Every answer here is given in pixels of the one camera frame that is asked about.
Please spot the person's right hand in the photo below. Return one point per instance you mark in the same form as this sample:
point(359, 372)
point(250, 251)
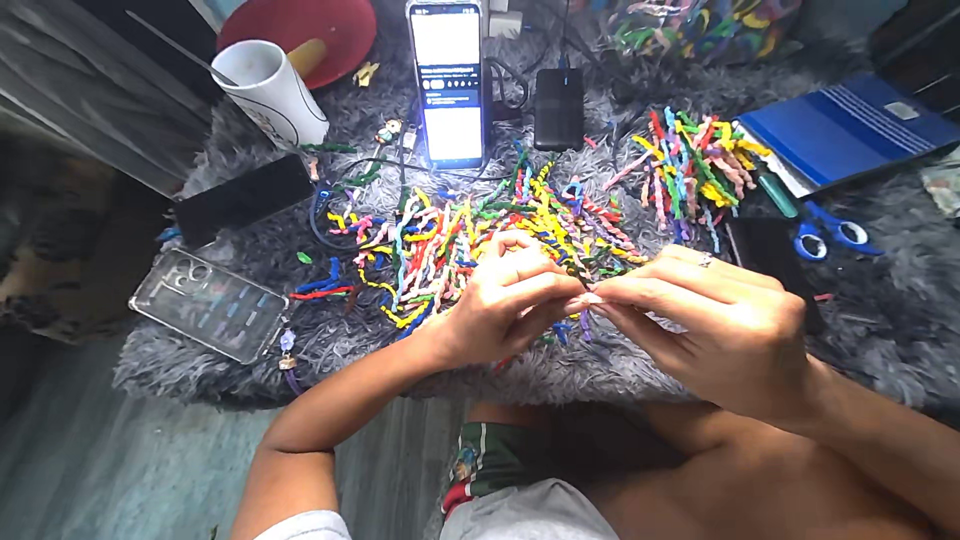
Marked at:
point(742, 352)

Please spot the person's left hand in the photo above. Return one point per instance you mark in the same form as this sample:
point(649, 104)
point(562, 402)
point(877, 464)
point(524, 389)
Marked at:
point(480, 322)

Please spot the person's left fingers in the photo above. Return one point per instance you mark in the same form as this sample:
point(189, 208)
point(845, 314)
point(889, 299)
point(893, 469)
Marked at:
point(525, 262)

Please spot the person's right thumb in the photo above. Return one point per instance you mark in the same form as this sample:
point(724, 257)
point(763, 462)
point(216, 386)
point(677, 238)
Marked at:
point(645, 334)

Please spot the person's right index finger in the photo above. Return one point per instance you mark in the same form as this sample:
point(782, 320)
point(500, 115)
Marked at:
point(656, 294)

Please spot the person's left thumb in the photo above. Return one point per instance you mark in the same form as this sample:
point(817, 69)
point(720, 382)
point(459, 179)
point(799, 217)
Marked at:
point(546, 318)

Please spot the person's left index finger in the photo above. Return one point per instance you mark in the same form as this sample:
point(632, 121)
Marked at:
point(541, 288)

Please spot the person's right fingers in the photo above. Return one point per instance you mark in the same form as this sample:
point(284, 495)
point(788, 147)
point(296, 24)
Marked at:
point(720, 276)

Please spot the person's right forearm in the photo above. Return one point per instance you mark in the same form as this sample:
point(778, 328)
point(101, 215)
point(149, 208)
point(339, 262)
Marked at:
point(870, 442)

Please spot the person's left forearm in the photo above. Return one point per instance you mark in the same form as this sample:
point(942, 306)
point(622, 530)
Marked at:
point(341, 405)

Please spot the flat black device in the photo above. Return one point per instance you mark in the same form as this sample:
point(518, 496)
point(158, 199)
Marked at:
point(772, 259)

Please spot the green marker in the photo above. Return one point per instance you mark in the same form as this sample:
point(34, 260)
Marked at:
point(778, 196)

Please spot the person's legs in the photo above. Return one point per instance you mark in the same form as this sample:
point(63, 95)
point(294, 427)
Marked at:
point(720, 465)

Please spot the black power bank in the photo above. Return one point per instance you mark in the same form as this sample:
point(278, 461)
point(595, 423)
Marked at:
point(559, 112)

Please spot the smartphone with lit screen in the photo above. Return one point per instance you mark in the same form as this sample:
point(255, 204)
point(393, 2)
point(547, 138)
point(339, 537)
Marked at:
point(450, 90)

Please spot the small owl figurine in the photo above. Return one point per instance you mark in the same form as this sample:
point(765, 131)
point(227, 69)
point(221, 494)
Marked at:
point(388, 130)

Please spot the person's body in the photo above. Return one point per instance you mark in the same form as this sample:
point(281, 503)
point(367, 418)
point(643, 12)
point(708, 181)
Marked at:
point(532, 514)

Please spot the blue notebook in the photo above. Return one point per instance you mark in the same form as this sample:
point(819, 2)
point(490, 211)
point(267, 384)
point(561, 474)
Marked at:
point(855, 127)

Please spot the white charger plug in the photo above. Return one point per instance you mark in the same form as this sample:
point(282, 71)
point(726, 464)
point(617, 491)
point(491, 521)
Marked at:
point(504, 24)

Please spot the crumpled banknote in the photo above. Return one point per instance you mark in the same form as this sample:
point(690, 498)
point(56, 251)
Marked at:
point(942, 186)

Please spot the clear bag of colourful pieces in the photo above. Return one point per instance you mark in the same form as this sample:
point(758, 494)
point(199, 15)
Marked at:
point(697, 30)

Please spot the black smartphone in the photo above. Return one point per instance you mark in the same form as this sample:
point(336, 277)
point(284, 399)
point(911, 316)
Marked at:
point(244, 201)

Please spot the red round plate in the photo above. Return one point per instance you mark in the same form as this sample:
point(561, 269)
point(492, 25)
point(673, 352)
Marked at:
point(345, 37)

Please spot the white mug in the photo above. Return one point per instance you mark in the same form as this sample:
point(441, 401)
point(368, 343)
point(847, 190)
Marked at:
point(274, 97)

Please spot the clear phone case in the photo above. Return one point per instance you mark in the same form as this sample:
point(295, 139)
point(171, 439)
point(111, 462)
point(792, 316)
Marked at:
point(210, 307)

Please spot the grey fluffy rug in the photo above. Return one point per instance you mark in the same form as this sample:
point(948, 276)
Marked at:
point(225, 382)

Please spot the grey curtain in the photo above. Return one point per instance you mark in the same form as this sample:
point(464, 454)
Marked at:
point(105, 82)

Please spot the brown patterned cloth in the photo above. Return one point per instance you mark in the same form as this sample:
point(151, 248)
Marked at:
point(60, 307)

